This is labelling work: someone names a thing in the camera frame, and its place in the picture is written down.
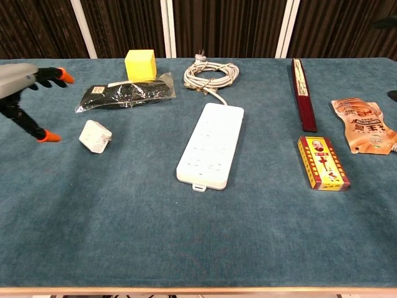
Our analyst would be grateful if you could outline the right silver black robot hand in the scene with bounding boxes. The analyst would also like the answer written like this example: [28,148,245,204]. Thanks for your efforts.
[372,14,397,102]

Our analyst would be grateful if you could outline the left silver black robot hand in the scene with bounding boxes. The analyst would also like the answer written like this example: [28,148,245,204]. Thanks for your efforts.
[0,63,76,143]

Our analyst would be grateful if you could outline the white plug adapter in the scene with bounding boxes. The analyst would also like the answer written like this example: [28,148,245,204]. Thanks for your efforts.
[78,119,113,154]

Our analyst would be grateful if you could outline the white power strip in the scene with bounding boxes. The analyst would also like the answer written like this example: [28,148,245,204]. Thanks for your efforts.
[176,102,245,194]

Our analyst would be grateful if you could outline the orange drink pouch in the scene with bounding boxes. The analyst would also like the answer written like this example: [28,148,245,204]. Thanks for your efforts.
[330,98,397,155]

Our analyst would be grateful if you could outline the black item in clear bag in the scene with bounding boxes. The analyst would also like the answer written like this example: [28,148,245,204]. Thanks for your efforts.
[74,71,177,114]

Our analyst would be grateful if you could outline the dark red chopstick box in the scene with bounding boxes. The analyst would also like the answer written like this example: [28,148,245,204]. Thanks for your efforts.
[290,57,318,133]

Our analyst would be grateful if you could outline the yellow cube block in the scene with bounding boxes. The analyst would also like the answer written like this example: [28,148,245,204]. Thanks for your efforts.
[124,49,157,83]

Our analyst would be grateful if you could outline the red yellow printed box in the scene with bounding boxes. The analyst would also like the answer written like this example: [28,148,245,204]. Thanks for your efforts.
[297,135,352,192]

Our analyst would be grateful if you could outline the teal table cloth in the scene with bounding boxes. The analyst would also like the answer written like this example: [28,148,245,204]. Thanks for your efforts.
[0,57,397,289]

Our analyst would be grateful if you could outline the white partition frame post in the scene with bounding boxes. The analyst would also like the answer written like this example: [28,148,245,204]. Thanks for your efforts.
[275,0,301,59]
[70,0,99,59]
[159,0,177,59]

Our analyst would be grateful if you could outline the coiled white power cable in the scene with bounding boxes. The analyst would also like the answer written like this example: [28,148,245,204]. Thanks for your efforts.
[182,47,240,106]

